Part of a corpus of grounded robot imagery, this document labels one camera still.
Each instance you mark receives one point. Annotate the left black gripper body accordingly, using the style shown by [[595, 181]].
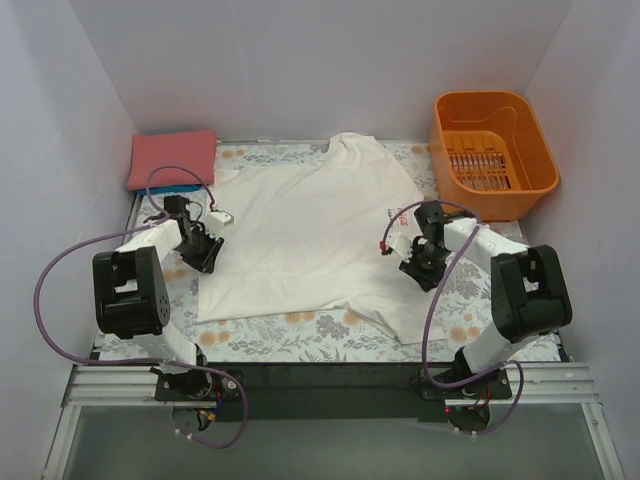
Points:
[[205, 252]]

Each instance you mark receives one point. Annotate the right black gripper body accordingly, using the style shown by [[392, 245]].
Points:
[[420, 270]]

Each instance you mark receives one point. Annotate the white t shirt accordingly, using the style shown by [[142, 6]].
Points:
[[305, 237]]

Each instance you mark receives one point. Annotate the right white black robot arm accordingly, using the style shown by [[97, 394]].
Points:
[[528, 294]]

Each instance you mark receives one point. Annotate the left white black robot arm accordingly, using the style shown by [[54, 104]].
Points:
[[131, 297]]

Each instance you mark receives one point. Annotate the floral patterned table mat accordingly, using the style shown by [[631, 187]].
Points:
[[334, 335]]

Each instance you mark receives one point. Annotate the folded blue t shirt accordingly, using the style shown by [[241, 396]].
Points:
[[173, 189]]

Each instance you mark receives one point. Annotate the folded red t shirt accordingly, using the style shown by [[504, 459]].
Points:
[[172, 159]]

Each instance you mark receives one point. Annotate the orange plastic basket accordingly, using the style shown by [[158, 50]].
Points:
[[488, 153]]

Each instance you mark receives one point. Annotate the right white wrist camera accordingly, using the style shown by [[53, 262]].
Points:
[[399, 244]]

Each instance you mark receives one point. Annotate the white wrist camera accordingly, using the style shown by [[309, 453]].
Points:
[[215, 222], [399, 244]]

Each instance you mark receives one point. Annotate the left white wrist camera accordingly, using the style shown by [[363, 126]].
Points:
[[215, 222]]

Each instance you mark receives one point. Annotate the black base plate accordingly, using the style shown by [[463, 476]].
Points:
[[423, 402]]

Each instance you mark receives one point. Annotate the aluminium mounting rail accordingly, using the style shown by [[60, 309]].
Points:
[[544, 382]]

